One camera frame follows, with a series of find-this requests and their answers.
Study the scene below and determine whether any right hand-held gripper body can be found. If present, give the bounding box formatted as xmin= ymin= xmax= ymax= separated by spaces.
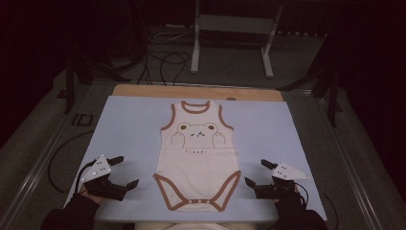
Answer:
xmin=253 ymin=161 xmax=310 ymax=201

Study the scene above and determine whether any black metal stand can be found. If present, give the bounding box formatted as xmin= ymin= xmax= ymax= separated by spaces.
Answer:
xmin=56 ymin=47 xmax=132 ymax=115
xmin=277 ymin=32 xmax=343 ymax=128

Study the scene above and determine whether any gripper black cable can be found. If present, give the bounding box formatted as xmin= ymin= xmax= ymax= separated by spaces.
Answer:
xmin=293 ymin=181 xmax=310 ymax=208
xmin=74 ymin=160 xmax=98 ymax=196

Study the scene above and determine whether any metal floor rail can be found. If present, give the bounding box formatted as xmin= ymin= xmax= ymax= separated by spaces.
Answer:
xmin=314 ymin=95 xmax=386 ymax=230
xmin=0 ymin=104 xmax=84 ymax=230

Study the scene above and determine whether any person's left hand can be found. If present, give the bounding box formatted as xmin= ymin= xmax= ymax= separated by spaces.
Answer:
xmin=79 ymin=188 xmax=108 ymax=206

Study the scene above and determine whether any black floor cables bundle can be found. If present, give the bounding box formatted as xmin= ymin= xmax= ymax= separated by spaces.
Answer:
xmin=136 ymin=28 xmax=192 ymax=87

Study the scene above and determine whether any black floor cable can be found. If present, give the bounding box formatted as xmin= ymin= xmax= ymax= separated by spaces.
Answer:
xmin=320 ymin=191 xmax=340 ymax=230
xmin=47 ymin=129 xmax=96 ymax=195

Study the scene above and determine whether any person's right hand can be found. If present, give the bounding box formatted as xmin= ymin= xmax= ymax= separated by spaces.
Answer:
xmin=275 ymin=186 xmax=306 ymax=209

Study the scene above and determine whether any light blue mat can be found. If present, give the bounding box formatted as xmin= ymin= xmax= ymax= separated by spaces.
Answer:
xmin=63 ymin=95 xmax=327 ymax=223

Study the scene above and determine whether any white metal stand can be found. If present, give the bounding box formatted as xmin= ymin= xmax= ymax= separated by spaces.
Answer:
xmin=190 ymin=0 xmax=284 ymax=80

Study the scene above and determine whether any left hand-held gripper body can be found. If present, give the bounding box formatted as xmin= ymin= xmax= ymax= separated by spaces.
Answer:
xmin=81 ymin=154 xmax=129 ymax=202

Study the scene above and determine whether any cream baby bodysuit brown trim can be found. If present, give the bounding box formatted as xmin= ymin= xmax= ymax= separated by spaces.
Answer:
xmin=153 ymin=100 xmax=242 ymax=213

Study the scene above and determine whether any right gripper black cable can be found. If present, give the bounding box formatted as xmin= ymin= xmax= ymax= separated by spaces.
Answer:
xmin=293 ymin=181 xmax=310 ymax=208

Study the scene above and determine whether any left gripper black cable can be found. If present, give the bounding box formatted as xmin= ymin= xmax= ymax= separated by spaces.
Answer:
xmin=74 ymin=160 xmax=98 ymax=196

